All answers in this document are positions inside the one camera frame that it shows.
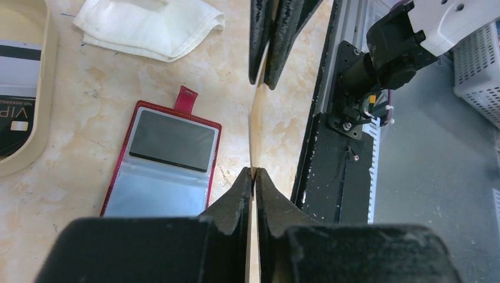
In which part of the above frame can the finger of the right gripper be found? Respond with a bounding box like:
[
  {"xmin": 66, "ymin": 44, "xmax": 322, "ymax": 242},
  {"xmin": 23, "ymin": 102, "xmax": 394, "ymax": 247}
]
[{"xmin": 264, "ymin": 0, "xmax": 322, "ymax": 90}]

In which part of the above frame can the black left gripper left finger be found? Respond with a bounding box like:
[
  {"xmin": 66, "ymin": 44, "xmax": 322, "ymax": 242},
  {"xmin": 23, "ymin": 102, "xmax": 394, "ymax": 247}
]
[{"xmin": 35, "ymin": 167, "xmax": 252, "ymax": 282}]

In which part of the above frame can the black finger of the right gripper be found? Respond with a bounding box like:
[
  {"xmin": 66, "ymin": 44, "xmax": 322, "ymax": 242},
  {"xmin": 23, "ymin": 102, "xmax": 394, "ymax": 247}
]
[{"xmin": 248, "ymin": 0, "xmax": 274, "ymax": 85}]

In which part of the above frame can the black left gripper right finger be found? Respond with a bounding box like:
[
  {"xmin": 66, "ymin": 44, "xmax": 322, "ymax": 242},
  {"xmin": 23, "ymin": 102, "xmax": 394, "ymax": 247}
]
[{"xmin": 254, "ymin": 168, "xmax": 462, "ymax": 282}]

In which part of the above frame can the red leather card holder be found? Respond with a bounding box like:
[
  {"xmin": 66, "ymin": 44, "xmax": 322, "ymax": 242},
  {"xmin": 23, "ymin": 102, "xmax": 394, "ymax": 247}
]
[{"xmin": 100, "ymin": 86, "xmax": 222, "ymax": 218}]

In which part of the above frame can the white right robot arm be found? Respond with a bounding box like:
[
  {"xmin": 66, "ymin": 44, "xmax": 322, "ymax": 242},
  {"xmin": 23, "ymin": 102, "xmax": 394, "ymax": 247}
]
[{"xmin": 249, "ymin": 1, "xmax": 499, "ymax": 282}]

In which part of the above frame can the black silver-striped VIP card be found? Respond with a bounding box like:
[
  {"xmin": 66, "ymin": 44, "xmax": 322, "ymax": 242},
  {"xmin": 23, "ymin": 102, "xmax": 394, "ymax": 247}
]
[{"xmin": 1, "ymin": 40, "xmax": 42, "ymax": 159}]

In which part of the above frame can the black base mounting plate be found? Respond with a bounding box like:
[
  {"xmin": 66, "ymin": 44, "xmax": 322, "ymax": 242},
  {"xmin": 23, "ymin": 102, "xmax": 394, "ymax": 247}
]
[{"xmin": 291, "ymin": 114, "xmax": 374, "ymax": 224}]

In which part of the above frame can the white cloth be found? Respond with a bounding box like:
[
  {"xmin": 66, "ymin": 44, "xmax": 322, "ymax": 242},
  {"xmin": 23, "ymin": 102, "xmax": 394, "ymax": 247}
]
[{"xmin": 73, "ymin": 0, "xmax": 225, "ymax": 62}]

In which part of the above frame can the white plastic basket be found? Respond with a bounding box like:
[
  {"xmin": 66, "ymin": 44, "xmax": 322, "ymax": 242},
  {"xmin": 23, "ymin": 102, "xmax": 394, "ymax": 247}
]
[{"xmin": 453, "ymin": 21, "xmax": 499, "ymax": 127}]

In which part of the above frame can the beige plastic tray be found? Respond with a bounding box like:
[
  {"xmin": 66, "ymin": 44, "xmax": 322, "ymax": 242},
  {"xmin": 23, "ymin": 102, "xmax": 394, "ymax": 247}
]
[{"xmin": 1, "ymin": 1, "xmax": 59, "ymax": 176}]

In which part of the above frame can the aluminium frame rail right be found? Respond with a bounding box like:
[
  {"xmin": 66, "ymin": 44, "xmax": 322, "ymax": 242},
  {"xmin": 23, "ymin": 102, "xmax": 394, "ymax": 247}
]
[{"xmin": 310, "ymin": 1, "xmax": 390, "ymax": 118}]

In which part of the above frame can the white slotted cable duct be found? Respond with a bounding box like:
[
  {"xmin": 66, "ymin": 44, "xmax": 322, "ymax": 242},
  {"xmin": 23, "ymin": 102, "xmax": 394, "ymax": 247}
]
[{"xmin": 363, "ymin": 117, "xmax": 380, "ymax": 224}]

